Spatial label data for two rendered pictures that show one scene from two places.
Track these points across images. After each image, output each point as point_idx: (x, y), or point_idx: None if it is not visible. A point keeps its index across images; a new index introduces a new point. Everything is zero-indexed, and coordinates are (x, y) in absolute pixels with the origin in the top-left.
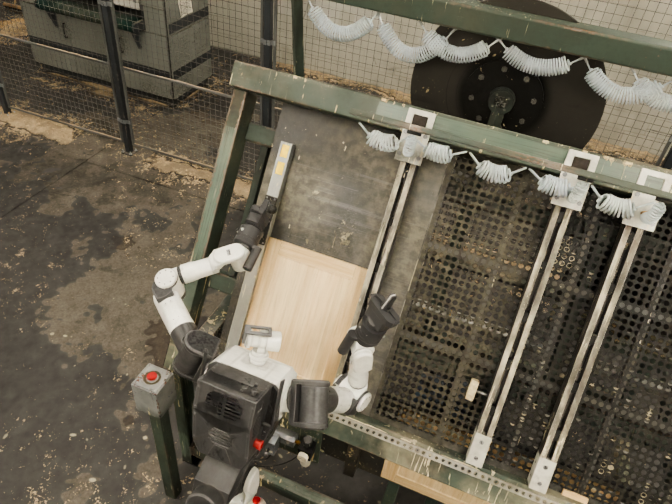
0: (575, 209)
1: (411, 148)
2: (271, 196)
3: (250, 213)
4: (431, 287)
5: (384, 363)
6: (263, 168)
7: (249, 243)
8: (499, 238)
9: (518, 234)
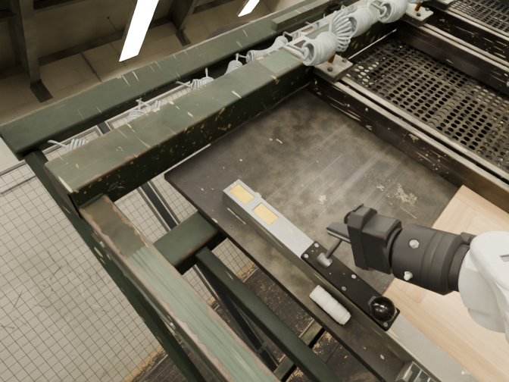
0: (431, 13)
1: (341, 36)
2: (308, 247)
3: (368, 229)
4: (338, 374)
5: None
6: (233, 273)
7: (460, 235)
8: (299, 320)
9: (300, 308)
